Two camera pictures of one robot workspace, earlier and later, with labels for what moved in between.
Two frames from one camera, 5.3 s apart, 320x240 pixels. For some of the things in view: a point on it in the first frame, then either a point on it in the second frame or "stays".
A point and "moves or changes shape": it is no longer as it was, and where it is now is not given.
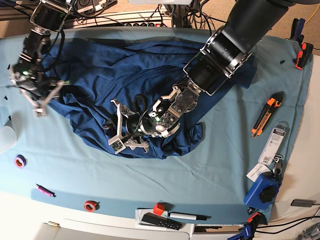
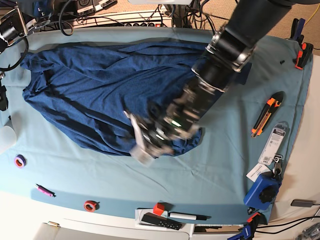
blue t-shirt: (89, 74) moves or changes shape
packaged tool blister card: (273, 143) stays
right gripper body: (128, 123) → (165, 124)
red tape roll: (91, 206) stays
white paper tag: (257, 169) stays
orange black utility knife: (272, 104) stays
